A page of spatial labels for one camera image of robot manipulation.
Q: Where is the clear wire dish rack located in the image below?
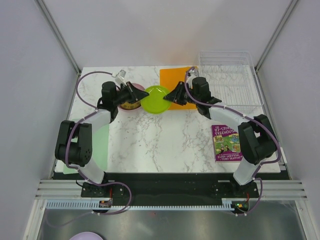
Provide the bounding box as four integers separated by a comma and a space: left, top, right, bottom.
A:
197, 50, 264, 115

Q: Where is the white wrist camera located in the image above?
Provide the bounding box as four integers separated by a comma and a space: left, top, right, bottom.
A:
186, 66, 200, 78
112, 69, 127, 86

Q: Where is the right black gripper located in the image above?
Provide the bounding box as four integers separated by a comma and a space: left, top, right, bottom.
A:
163, 80, 200, 106

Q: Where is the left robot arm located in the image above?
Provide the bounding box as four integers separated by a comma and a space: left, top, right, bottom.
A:
54, 81, 149, 197

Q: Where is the green cutting mat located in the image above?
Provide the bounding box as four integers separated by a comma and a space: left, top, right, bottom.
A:
58, 120, 109, 175

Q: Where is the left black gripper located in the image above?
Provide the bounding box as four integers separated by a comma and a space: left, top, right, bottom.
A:
113, 81, 148, 106

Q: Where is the white slotted cable duct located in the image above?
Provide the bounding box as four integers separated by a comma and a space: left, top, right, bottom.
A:
45, 199, 235, 211

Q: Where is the lavender round object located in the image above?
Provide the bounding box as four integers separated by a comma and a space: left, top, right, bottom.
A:
69, 231, 103, 240

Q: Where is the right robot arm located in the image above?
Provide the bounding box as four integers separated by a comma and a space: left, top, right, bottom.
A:
163, 77, 282, 197

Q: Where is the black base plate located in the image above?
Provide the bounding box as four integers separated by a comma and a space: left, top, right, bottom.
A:
80, 171, 293, 207

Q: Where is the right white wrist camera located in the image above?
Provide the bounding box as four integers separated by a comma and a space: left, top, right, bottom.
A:
186, 66, 200, 78

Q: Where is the purple treehouse book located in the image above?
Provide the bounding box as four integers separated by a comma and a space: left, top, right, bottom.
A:
211, 124, 243, 163

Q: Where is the orange cutting mat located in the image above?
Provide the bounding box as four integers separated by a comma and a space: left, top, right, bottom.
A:
159, 66, 197, 111

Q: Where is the pink plate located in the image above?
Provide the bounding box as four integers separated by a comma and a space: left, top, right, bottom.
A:
119, 83, 145, 111

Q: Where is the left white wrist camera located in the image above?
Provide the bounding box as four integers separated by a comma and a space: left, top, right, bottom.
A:
112, 69, 127, 86

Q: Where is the green plate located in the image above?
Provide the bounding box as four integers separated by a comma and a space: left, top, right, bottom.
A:
140, 85, 171, 114

